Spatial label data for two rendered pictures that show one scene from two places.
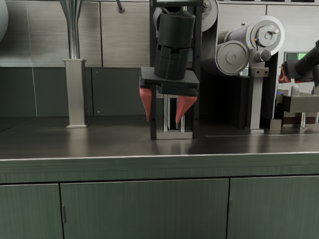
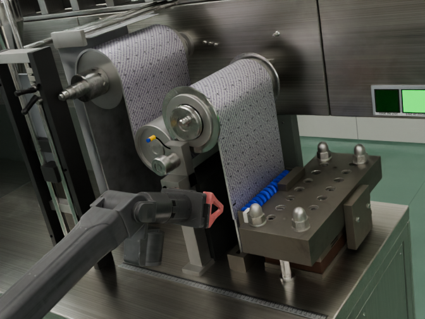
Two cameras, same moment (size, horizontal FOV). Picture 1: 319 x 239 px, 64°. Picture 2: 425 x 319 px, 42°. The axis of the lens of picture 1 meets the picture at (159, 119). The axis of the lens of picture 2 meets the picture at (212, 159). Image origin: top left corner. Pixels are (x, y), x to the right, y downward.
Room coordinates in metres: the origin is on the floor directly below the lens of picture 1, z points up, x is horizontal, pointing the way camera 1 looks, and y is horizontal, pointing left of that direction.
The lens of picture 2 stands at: (0.21, -1.17, 1.60)
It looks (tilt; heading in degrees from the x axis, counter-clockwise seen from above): 22 degrees down; 43
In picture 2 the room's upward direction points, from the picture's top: 11 degrees counter-clockwise
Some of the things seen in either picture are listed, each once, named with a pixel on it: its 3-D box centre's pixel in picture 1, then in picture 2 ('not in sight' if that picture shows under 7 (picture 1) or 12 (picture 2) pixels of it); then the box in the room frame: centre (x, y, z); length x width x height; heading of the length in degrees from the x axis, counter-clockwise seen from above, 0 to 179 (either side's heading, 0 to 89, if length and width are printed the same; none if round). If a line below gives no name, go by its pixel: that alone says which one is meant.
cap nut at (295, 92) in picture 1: (295, 90); (256, 213); (0.99, -0.52, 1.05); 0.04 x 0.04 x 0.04
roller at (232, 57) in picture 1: (222, 58); (188, 128); (1.11, -0.26, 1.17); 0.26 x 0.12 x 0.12; 4
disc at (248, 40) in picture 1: (265, 36); (190, 119); (0.99, -0.39, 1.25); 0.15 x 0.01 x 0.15; 94
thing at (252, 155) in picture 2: (262, 73); (254, 159); (1.11, -0.44, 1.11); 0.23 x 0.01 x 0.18; 4
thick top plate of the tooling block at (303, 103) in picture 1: (282, 98); (316, 200); (1.16, -0.56, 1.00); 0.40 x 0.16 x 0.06; 4
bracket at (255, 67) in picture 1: (257, 91); (184, 210); (0.95, -0.36, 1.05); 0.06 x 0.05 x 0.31; 4
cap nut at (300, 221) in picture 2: (316, 89); (299, 217); (1.01, -0.61, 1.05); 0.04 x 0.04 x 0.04
